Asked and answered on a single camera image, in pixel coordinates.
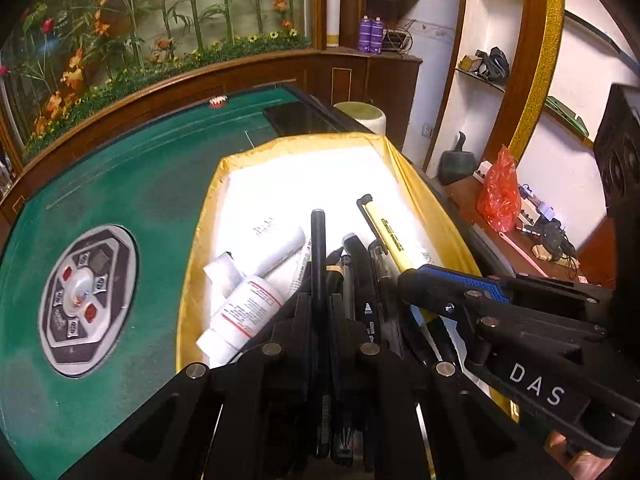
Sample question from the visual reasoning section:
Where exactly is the black cable bundle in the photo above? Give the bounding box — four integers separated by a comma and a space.
515, 217, 578, 263

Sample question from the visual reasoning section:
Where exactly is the artificial flower bamboo display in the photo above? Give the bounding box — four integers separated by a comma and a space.
0, 0, 321, 161

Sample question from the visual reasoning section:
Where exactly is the slim black pen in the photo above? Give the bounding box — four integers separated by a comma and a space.
310, 208, 333, 458

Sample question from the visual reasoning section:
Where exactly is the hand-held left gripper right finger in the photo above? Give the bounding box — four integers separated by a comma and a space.
327, 292, 571, 480

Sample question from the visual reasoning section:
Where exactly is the green round stool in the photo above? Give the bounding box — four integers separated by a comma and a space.
332, 101, 387, 136

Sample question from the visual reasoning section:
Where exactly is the green flat item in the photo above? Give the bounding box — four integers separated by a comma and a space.
545, 95, 591, 138

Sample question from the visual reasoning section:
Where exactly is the grey bottle with printed label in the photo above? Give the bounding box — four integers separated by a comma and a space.
195, 275, 287, 356

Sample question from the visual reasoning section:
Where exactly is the round table control panel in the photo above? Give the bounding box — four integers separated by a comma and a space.
37, 225, 140, 378

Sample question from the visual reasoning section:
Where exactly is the wire basket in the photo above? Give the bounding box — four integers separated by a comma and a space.
382, 27, 416, 56

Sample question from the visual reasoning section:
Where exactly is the dark green ceramic pot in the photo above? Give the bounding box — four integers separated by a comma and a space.
439, 131, 481, 186

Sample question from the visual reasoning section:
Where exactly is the red plastic bag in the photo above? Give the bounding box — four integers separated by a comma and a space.
476, 144, 522, 233

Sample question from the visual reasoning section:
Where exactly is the slim white bottle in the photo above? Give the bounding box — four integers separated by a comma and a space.
250, 225, 307, 286

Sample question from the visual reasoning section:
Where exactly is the yellow satin lined box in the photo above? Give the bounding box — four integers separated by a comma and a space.
175, 131, 521, 423

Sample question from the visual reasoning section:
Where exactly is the wooden side table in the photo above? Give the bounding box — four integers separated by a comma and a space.
445, 175, 618, 291

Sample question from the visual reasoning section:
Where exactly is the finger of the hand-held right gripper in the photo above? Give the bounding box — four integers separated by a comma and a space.
397, 269, 609, 347
416, 263, 619, 312

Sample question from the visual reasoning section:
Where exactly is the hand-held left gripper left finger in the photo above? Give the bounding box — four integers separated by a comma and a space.
62, 292, 313, 480

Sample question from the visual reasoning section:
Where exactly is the clear barrel gel pen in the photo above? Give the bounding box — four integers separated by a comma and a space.
367, 240, 401, 306

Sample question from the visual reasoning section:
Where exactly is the carved root wood decor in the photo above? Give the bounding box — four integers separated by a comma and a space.
366, 0, 425, 26

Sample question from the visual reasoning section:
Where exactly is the pink stick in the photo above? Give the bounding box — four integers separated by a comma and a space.
495, 230, 546, 273

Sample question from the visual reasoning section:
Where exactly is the person's right hand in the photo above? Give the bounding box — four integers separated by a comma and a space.
546, 431, 615, 480

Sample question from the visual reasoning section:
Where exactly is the black pen with gold band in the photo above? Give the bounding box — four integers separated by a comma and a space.
327, 247, 351, 311

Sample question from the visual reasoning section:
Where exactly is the black marker with white print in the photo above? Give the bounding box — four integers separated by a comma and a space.
345, 232, 383, 348

